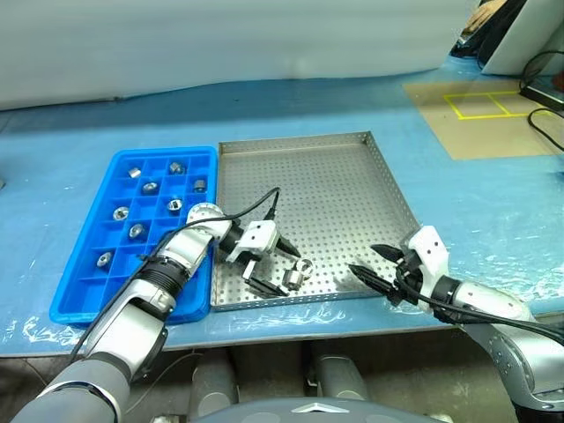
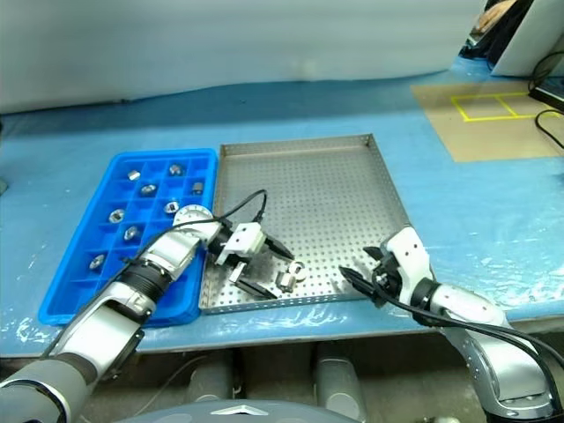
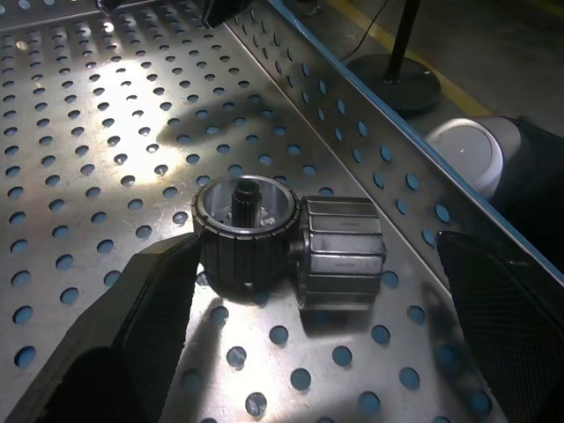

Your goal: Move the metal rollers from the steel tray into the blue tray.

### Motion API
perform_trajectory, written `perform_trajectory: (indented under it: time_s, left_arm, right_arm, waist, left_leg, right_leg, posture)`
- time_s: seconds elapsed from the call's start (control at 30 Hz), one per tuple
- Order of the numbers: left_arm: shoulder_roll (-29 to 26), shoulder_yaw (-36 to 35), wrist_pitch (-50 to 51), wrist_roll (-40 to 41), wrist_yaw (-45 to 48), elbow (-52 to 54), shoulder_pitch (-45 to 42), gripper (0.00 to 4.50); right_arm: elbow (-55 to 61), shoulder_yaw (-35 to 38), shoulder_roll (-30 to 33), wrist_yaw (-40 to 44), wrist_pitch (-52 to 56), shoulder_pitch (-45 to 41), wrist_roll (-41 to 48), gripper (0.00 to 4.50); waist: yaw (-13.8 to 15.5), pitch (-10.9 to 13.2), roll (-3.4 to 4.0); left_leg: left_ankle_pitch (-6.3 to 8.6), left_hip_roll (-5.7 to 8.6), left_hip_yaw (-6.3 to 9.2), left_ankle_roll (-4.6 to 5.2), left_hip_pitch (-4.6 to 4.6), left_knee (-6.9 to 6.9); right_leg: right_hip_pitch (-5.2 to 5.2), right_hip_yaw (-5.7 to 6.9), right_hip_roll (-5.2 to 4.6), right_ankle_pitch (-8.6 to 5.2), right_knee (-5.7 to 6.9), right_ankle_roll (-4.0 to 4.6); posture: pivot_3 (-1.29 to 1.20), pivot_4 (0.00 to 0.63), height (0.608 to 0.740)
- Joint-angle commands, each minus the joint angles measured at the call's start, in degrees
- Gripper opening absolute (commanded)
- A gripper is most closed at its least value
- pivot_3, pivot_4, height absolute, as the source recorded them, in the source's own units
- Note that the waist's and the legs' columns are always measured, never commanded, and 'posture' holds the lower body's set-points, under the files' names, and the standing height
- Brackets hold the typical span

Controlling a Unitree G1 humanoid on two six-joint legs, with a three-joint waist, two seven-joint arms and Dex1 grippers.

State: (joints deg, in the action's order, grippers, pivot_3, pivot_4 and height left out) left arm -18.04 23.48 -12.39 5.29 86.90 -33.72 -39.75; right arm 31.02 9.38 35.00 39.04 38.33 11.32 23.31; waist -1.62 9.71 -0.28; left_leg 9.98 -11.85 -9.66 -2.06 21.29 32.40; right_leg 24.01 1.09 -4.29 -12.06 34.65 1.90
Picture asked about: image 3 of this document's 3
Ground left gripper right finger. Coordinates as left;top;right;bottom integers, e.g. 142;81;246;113
435;229;564;423

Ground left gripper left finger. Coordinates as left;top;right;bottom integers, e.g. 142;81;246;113
0;232;204;423

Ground perforated steel tray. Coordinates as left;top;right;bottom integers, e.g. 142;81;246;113
0;0;564;423

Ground grey rounded cylinder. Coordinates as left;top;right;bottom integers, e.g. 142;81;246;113
425;115;564;274

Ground black round-base stand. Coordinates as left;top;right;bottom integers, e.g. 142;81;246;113
345;0;442;116

